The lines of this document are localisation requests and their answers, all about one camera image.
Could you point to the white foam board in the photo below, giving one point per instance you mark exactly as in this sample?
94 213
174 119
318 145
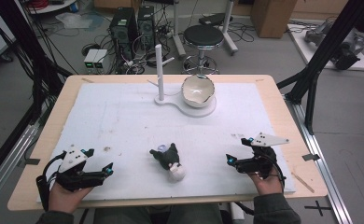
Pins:
133 130

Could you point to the person's right hand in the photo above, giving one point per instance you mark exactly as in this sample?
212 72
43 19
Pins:
268 186

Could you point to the person's leg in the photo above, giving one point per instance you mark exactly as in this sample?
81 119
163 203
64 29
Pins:
121 216
195 214

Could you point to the person's left hand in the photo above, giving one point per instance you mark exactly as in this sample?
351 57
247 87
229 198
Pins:
65 199

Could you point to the brown cardboard box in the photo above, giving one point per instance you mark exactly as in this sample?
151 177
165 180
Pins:
272 17

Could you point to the round white table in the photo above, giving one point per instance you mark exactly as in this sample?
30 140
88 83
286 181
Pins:
55 6

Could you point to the black and white plush doll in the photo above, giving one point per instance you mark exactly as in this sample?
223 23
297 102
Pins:
168 158

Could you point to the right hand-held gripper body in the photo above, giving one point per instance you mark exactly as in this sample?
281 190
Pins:
258 163

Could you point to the thin wooden stick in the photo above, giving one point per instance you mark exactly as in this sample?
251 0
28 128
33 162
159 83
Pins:
303 182

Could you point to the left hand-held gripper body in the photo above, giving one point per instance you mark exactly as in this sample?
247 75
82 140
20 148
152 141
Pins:
72 160

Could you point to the clear plastic sheet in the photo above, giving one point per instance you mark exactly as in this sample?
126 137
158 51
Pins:
74 20

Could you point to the black metal frame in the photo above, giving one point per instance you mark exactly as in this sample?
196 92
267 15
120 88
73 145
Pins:
326 46
18 31

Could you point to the white power supply box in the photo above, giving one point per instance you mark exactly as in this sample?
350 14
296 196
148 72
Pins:
89 59
101 59

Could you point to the white floor platform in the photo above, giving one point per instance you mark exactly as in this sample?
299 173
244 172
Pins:
304 51

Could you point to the black tape cross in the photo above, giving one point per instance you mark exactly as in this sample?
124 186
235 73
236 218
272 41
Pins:
318 207

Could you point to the aluminium rail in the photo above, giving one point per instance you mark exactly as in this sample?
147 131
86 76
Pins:
6 168
323 174

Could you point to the white peg stand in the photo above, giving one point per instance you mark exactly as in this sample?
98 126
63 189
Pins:
160 71

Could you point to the chipped white ceramic bowl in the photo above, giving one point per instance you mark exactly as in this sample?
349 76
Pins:
198 100

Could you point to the black tape piece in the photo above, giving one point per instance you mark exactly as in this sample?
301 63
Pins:
30 161
310 157

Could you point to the white post under table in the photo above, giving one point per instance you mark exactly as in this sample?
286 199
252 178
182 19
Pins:
236 213

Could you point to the light wooden table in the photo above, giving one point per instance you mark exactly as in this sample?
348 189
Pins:
275 102

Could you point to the white metal table leg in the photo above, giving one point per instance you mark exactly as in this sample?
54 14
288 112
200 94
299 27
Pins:
228 28
177 34

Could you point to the person's right leg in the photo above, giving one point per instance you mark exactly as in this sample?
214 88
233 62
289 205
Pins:
195 214

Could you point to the black round stool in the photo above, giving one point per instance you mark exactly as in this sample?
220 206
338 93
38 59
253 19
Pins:
203 35

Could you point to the grey and black machine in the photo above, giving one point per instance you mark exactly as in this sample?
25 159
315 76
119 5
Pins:
346 51

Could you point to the black computer tower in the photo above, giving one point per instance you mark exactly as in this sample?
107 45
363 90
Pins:
122 29
146 26

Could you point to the person's left leg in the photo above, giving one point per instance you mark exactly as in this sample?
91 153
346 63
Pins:
121 216

